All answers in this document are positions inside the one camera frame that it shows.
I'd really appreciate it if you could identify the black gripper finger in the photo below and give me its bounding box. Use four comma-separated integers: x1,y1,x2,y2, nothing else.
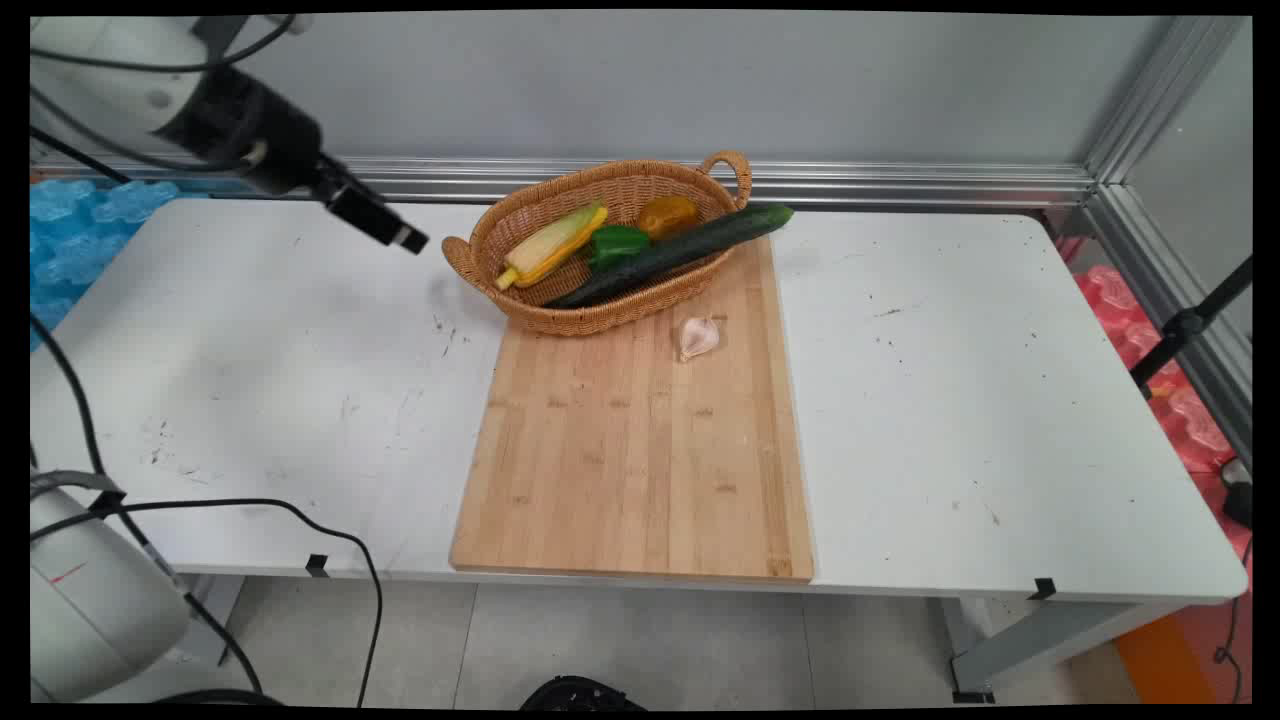
321,193,403,249
322,157,431,253

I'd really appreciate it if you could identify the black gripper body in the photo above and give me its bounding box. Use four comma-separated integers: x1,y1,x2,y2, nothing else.
158,68,347,198

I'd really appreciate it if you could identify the dark green cucumber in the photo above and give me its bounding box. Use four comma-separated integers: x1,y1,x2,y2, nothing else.
543,204,795,310

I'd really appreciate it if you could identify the yellow corn cob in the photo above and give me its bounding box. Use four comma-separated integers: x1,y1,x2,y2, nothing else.
495,200,609,292

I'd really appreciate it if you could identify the woven wicker basket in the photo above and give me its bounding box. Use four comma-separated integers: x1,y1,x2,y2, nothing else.
441,150,753,337

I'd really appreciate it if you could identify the blue foam floor mat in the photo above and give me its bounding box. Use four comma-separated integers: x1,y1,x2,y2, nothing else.
30,178,206,351

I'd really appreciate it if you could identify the green bell pepper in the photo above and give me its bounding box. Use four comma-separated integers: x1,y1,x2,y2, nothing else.
586,225,651,273

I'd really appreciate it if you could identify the orange bell pepper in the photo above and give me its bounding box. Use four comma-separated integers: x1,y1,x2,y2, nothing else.
637,196,699,241

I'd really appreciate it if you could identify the white garlic bulb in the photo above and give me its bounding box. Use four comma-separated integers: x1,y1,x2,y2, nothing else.
678,316,721,363

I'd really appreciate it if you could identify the bamboo cutting board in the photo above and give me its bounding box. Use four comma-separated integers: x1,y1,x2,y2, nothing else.
449,235,816,585

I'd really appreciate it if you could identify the grey table leg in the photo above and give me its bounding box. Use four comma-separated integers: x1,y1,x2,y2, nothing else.
178,575,247,667
940,597,1191,703

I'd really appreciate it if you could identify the black round floor object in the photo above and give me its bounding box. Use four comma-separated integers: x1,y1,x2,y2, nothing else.
520,676,647,711

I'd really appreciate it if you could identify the black tripod stand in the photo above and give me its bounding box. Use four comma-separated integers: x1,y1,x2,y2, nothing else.
1130,255,1253,401

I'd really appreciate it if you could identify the red foam floor mat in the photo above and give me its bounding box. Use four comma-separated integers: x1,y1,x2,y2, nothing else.
1072,262,1241,476

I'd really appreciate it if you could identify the orange floor patch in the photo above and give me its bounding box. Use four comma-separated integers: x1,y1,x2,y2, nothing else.
1113,613,1219,705

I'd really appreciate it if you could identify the small black device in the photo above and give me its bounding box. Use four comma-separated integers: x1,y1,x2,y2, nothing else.
1222,458,1253,529

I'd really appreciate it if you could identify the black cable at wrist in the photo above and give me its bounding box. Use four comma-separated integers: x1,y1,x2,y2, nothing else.
30,14,298,76

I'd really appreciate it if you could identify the thin black diagonal cable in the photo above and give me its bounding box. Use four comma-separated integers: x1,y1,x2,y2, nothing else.
30,126,133,185

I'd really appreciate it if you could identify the black cable looping to floor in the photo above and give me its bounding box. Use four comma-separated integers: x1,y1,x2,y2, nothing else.
30,497,385,707

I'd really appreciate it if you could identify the long black arm cable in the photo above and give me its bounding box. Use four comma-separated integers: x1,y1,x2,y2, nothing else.
30,318,265,695

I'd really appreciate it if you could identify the grey velcro cable strap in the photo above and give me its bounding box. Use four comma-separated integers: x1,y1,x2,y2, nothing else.
30,469,128,517

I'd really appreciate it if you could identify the thin black floor cable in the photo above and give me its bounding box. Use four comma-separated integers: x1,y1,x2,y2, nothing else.
1212,538,1253,701

